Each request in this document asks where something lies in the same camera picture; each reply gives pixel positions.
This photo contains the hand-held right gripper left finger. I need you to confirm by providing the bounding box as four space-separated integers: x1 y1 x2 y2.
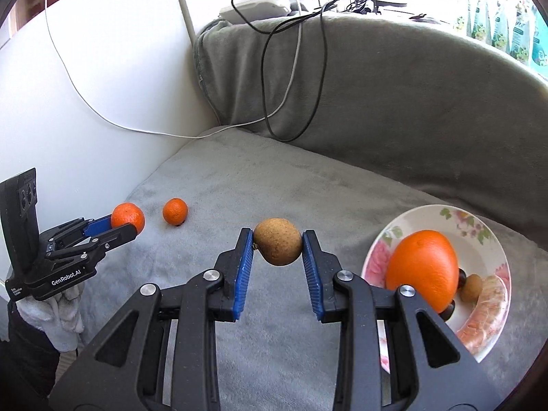
55 228 255 411

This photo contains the person's left forearm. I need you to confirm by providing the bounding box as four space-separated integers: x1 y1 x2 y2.
0 304 80 407

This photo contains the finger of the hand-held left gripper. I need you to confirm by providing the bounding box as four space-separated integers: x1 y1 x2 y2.
45 224 140 266
40 215 116 253

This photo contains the person's left hand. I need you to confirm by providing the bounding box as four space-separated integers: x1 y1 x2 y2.
17 282 84 352

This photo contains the floral white plate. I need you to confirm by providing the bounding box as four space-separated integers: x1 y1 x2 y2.
361 204 512 374

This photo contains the white cable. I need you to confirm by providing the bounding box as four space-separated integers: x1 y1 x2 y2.
44 0 304 139

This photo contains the brown longan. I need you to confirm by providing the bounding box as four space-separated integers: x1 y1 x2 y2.
253 218 304 266
460 274 484 302

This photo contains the mandarin with dark spot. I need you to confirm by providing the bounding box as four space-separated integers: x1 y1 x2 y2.
163 198 188 227

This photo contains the grey blanket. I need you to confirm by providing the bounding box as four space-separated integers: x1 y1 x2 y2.
77 11 548 411

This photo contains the large orange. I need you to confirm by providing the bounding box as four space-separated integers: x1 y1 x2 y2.
384 230 459 314

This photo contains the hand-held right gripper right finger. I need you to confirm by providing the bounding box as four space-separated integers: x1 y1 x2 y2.
301 230 482 411

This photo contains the small orange mandarin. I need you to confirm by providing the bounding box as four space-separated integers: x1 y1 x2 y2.
110 202 146 233

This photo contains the row of green packets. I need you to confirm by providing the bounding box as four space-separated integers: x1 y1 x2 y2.
454 0 548 78

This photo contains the peeled pomelo segment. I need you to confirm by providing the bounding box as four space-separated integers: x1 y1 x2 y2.
456 275 509 352

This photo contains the black cable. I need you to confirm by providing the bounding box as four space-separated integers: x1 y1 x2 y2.
231 0 328 143

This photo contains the white power strip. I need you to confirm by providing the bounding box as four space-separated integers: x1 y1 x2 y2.
219 0 317 24

